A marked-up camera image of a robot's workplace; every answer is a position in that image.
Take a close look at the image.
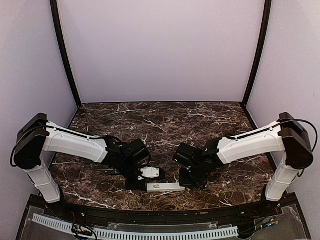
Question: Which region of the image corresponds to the right black frame post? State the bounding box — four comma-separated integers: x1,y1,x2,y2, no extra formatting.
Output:
242,0,272,108

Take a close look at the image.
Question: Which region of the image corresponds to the white remote control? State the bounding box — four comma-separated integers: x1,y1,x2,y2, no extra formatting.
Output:
146,182,186,193

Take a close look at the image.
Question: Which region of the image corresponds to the black front rail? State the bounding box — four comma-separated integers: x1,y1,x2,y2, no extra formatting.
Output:
61,203,267,225

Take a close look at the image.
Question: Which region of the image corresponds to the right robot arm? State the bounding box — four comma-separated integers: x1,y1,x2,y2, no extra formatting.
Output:
173,112,317,217

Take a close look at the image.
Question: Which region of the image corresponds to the black frame post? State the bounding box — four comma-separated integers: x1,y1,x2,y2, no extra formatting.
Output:
49,0,82,108
242,0,272,108

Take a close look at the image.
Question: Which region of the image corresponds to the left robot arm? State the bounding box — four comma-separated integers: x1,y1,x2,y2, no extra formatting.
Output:
10,113,165,218

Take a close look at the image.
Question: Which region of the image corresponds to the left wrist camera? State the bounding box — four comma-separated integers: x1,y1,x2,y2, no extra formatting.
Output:
137,166,160,181

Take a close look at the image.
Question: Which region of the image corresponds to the left black frame post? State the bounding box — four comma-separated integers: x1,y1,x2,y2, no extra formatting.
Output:
49,0,82,108

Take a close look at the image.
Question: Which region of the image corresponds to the white slotted cable duct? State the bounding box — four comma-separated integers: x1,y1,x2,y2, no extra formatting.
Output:
31,213,239,240

